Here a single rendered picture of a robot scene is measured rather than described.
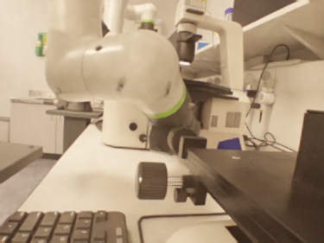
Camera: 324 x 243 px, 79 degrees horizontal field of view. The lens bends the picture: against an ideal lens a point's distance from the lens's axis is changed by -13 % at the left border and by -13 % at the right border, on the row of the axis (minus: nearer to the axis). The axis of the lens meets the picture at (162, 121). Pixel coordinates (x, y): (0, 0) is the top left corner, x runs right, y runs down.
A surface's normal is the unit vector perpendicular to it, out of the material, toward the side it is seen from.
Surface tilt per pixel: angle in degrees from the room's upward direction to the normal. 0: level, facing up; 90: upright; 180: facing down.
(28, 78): 90
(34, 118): 90
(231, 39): 90
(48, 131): 90
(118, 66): 99
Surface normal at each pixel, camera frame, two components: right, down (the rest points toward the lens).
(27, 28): 0.19, 0.12
